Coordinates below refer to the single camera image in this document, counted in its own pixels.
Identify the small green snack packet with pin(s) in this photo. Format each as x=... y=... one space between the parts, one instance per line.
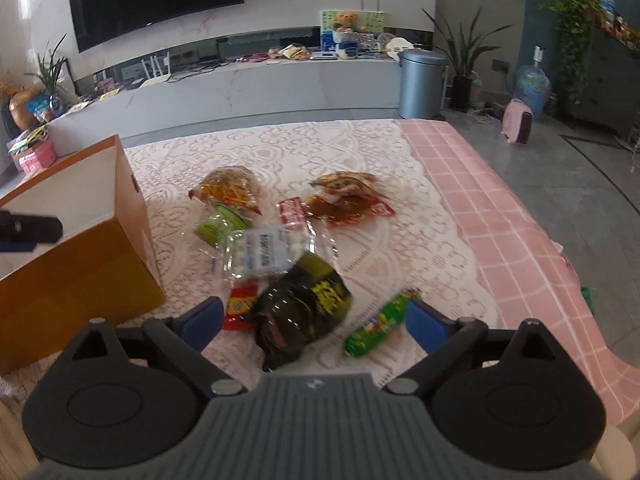
x=217 y=225

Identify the small red snack packet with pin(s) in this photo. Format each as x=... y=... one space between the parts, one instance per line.
x=240 y=307

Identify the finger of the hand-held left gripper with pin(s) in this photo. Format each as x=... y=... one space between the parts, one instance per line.
x=30 y=227

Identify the brown teddy bear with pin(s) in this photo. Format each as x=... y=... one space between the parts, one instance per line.
x=345 y=21

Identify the white router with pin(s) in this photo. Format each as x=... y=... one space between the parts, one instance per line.
x=155 y=75

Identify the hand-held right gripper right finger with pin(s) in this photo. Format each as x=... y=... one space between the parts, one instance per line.
x=425 y=325

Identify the pile of snack bags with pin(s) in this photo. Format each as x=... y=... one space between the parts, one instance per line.
x=290 y=52

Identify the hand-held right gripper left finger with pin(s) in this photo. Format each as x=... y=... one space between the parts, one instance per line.
x=205 y=322

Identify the blue water jug with pump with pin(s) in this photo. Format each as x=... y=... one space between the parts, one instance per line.
x=531 y=85

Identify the orange cardboard box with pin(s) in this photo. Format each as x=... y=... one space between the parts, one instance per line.
x=75 y=280

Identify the golden noodle snack packet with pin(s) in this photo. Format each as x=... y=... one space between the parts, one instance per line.
x=227 y=185

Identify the pink stool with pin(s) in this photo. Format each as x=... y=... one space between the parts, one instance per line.
x=517 y=120

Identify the grey metal trash can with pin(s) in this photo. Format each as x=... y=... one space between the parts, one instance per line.
x=422 y=85

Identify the potted plant in black pot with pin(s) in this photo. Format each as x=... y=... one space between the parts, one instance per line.
x=462 y=92

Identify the red and white snack packet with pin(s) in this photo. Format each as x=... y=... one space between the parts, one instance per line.
x=291 y=212

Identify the golden vase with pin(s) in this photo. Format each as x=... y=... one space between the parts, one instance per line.
x=24 y=110

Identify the white and blue box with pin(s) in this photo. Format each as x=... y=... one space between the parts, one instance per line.
x=342 y=45

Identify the black snack packet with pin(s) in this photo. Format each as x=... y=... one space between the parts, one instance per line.
x=295 y=320

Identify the orange snack packet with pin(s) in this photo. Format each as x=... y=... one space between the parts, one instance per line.
x=345 y=181

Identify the potted plant with long leaves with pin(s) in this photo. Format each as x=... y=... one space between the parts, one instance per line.
x=50 y=75

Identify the white marble television cabinet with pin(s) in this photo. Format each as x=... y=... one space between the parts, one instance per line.
x=250 y=95

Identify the pink checked tablecloth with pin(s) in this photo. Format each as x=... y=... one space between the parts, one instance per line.
x=500 y=240

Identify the long green snack packet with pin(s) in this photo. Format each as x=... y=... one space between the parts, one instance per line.
x=375 y=330

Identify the green picture board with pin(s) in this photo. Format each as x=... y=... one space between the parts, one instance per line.
x=372 y=21

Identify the green climbing vine plant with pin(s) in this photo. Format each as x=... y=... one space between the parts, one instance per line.
x=575 y=35

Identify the grey side cabinet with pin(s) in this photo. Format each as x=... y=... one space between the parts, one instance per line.
x=610 y=80

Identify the brown snack packet red ends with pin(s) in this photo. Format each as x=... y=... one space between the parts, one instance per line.
x=347 y=210

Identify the pink box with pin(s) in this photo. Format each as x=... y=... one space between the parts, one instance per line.
x=35 y=156

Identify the clear packet of white candies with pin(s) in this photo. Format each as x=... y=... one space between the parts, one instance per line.
x=260 y=255

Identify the pink lace tablecloth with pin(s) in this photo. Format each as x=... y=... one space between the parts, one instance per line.
x=350 y=155

